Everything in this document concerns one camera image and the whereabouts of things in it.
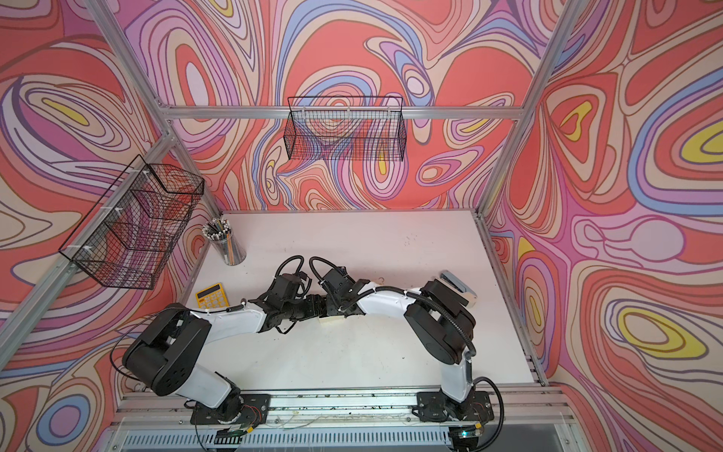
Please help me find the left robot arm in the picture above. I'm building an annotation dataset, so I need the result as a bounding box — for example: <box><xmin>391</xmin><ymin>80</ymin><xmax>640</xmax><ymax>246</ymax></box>
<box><xmin>122</xmin><ymin>274</ymin><xmax>327</xmax><ymax>424</ymax></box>

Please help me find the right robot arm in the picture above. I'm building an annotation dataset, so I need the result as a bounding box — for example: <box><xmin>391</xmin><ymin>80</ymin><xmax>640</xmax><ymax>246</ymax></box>
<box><xmin>318</xmin><ymin>267</ymin><xmax>476</xmax><ymax>422</ymax></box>

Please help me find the yellow calculator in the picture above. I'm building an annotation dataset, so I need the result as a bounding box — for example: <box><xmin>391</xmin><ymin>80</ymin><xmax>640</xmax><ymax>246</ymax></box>
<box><xmin>196</xmin><ymin>284</ymin><xmax>230</xmax><ymax>310</ymax></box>

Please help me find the metal pen cup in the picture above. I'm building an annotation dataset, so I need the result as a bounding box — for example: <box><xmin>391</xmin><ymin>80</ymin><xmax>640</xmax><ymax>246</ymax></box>
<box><xmin>201</xmin><ymin>217</ymin><xmax>247</xmax><ymax>267</ymax></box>

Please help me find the grey stapler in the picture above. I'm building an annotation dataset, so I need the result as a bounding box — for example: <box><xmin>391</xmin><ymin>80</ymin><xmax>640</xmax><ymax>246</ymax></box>
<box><xmin>440</xmin><ymin>270</ymin><xmax>477</xmax><ymax>302</ymax></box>

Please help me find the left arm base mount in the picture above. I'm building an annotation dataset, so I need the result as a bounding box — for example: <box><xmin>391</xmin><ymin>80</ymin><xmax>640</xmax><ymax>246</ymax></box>
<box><xmin>190</xmin><ymin>394</ymin><xmax>271</xmax><ymax>427</ymax></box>

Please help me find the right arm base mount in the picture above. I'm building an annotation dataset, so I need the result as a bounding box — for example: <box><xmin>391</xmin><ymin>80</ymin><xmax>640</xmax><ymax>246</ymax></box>
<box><xmin>412</xmin><ymin>390</ymin><xmax>495</xmax><ymax>424</ymax></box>

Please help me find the black wire basket back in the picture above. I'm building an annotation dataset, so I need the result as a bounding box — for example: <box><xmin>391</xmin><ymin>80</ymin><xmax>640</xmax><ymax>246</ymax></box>
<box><xmin>284</xmin><ymin>95</ymin><xmax>408</xmax><ymax>162</ymax></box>

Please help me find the black wire basket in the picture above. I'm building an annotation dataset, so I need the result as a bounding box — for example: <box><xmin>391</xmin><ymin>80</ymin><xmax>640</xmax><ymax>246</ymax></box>
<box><xmin>284</xmin><ymin>95</ymin><xmax>408</xmax><ymax>162</ymax></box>
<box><xmin>58</xmin><ymin>156</ymin><xmax>205</xmax><ymax>290</ymax></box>

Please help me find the black wire basket left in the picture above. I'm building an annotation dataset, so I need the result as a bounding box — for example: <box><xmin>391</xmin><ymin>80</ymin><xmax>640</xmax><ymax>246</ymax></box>
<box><xmin>58</xmin><ymin>156</ymin><xmax>205</xmax><ymax>290</ymax></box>

